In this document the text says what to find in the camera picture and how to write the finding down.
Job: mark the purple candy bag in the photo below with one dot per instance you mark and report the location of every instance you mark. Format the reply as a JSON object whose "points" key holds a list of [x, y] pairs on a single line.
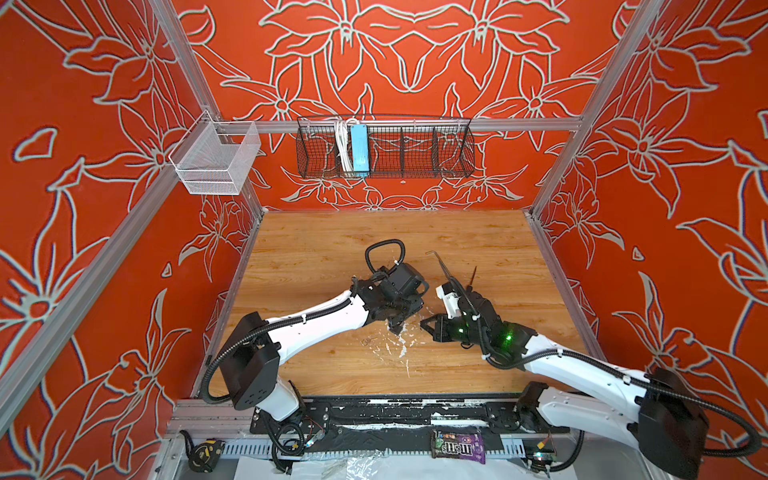
{"points": [[459, 446]]}

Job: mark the white mesh wall basket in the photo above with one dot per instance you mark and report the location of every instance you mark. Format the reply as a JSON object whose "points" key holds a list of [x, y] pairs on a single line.
{"points": [[216, 157]]}

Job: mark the dark padlock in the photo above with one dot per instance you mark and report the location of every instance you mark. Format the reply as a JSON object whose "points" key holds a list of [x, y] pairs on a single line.
{"points": [[395, 326]]}

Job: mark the clear plastic wrap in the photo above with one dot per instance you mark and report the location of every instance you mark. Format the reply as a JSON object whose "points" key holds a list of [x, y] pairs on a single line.
{"points": [[351, 468]]}

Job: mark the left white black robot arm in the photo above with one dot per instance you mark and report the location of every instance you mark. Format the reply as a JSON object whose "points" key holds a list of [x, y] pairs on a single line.
{"points": [[245, 372]]}

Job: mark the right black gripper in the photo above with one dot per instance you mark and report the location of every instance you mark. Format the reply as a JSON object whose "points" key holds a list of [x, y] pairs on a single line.
{"points": [[440, 326]]}

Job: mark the black wire wall basket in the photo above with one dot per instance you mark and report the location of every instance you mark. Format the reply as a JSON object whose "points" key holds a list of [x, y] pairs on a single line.
{"points": [[400, 147]]}

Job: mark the yellow black tape measure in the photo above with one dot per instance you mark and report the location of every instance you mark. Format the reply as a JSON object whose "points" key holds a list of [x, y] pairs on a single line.
{"points": [[204, 457]]}

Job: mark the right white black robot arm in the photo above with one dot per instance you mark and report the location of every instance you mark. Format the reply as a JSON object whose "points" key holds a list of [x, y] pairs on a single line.
{"points": [[654, 413]]}

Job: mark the small electronics board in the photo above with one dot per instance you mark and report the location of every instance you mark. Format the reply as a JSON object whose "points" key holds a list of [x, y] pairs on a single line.
{"points": [[540, 456]]}

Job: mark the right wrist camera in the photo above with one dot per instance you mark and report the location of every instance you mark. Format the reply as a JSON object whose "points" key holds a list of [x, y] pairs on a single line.
{"points": [[450, 299]]}

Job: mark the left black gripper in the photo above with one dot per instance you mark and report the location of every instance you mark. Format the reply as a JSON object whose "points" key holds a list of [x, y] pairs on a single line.
{"points": [[416, 303]]}

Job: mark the black yellow screwdriver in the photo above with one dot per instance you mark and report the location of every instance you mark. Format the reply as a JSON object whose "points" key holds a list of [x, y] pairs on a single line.
{"points": [[469, 286]]}

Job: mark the light blue box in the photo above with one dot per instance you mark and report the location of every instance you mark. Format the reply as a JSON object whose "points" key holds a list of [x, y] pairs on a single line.
{"points": [[360, 149]]}

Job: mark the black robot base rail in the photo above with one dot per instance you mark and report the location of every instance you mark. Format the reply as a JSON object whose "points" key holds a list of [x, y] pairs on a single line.
{"points": [[405, 423]]}

